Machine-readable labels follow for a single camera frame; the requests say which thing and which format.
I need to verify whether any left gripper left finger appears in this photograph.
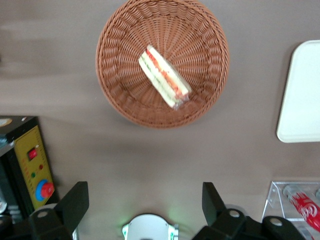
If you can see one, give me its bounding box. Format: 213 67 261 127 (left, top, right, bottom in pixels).
28 181 90 240

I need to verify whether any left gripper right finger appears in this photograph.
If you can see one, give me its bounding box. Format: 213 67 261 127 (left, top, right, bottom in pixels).
192 181 251 240

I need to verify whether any triangle sandwich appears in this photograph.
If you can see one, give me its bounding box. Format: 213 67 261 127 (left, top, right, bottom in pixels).
138 44 191 111

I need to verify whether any beige plastic tray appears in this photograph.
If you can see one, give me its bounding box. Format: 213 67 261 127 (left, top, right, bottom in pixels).
276 39 320 144

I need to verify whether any brown round wicker basket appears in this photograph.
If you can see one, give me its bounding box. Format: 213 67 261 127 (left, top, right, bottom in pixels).
95 0 230 129

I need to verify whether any red emergency stop button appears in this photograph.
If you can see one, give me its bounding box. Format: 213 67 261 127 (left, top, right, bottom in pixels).
34 179 55 202

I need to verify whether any clear acrylic bottle rack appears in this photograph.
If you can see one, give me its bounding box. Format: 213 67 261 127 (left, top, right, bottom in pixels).
261 181 320 240

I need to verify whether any black food warmer machine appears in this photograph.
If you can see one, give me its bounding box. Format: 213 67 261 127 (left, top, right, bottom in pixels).
0 115 61 221

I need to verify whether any red cola bottle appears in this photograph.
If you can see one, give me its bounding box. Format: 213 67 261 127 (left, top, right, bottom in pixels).
283 184 320 235

